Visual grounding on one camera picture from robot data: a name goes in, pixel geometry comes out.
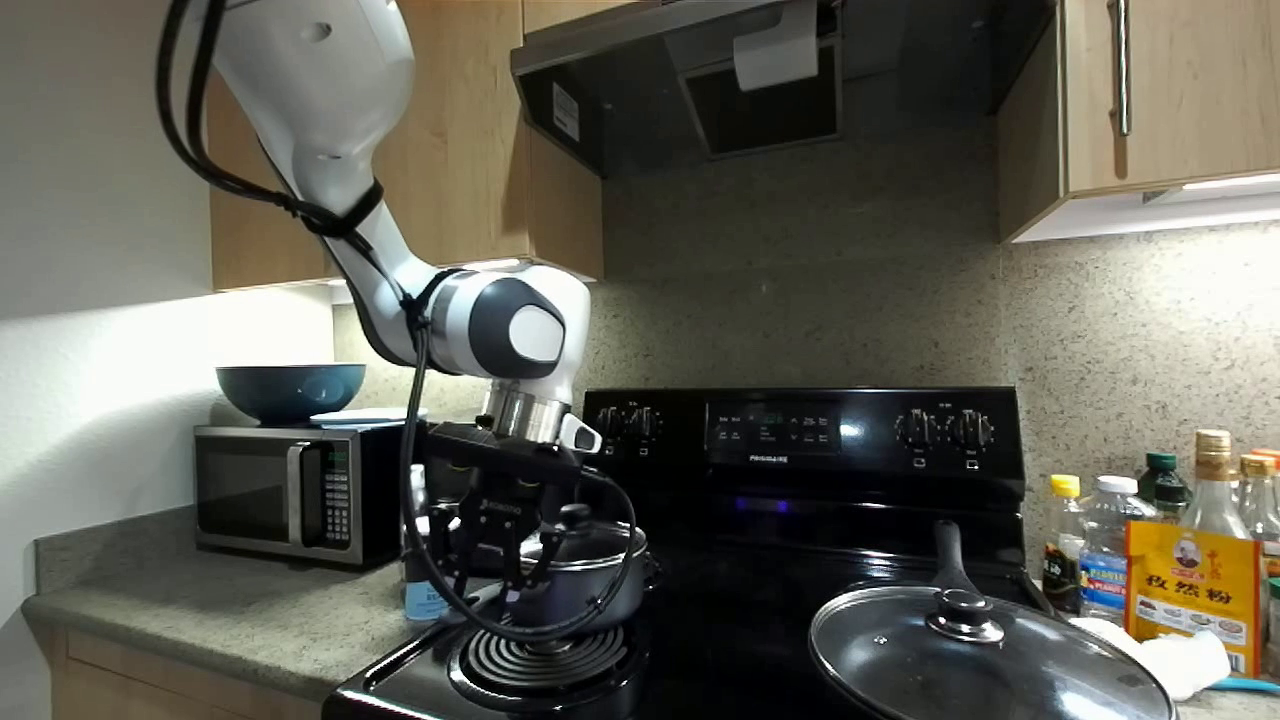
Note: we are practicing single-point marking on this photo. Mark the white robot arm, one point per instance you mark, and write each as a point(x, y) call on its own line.
point(323, 94)

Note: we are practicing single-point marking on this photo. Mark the glass pot lid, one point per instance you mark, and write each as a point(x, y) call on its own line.
point(593, 544)

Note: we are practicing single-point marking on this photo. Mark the small grey cooking pot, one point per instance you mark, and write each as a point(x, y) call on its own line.
point(600, 587)

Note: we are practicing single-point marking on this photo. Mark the silver microwave oven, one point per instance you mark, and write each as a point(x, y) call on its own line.
point(253, 493)

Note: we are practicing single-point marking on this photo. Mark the black frying pan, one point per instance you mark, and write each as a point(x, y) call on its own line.
point(949, 553)

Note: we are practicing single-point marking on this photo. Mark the clear bottle white cap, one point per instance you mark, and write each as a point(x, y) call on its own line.
point(1107, 544)

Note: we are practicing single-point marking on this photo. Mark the clear bottle tan cap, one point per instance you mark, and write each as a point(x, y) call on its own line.
point(1214, 493)

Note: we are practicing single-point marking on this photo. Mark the white paper towel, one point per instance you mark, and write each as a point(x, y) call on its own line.
point(1172, 656)

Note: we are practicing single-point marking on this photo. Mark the white paper tag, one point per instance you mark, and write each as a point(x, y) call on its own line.
point(779, 52)

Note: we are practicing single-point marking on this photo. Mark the blue white canister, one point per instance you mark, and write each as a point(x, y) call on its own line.
point(424, 604)

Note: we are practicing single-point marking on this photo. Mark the teal utensil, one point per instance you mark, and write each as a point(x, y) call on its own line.
point(1252, 685)

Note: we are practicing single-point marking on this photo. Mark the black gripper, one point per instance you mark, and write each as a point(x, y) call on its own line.
point(513, 508)

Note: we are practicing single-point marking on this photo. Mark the bottle with green cap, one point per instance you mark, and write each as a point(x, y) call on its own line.
point(1166, 482)

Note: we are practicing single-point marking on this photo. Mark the coil stove burner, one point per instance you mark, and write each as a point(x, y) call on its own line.
point(535, 660)

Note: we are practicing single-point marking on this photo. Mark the dark range hood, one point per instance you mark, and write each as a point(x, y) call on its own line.
point(905, 52)

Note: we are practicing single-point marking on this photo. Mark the dark bottle yellow cap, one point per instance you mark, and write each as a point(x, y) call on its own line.
point(1061, 563)

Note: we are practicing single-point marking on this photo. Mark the large glass pan lid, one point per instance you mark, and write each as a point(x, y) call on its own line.
point(961, 665)

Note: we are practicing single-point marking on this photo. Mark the blue bowl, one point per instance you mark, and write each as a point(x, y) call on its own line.
point(287, 389)

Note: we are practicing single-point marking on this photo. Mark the wooden base cabinet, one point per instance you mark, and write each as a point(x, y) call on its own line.
point(162, 682)

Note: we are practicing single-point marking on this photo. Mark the black electric stove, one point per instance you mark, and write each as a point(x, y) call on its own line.
point(802, 433)

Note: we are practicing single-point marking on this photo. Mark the white flat plate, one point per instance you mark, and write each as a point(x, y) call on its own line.
point(361, 419)

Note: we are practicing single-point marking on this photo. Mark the bottle with orange cap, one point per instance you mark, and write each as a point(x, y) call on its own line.
point(1263, 502)

